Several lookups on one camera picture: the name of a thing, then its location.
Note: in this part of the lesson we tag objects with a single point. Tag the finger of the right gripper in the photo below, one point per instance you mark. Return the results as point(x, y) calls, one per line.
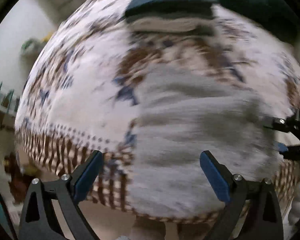
point(291, 152)
point(289, 124)

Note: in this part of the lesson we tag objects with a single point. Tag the folded dark blue jeans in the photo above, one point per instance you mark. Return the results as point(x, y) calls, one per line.
point(142, 7)

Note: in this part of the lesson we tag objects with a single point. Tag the grey fluffy pants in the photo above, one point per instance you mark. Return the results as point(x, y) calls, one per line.
point(182, 115)

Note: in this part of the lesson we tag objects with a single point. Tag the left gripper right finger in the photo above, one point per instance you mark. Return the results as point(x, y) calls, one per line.
point(263, 220)

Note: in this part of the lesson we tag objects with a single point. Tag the green white bag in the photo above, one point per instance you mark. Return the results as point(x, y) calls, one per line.
point(31, 47)

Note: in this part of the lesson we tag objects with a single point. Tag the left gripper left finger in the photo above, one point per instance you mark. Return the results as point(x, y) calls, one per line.
point(38, 217)

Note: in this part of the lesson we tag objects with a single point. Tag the yellow box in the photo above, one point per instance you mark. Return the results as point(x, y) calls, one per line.
point(47, 37)

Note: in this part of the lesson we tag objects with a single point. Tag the folded grey cream clothes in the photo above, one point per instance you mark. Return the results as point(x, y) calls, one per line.
point(192, 25)

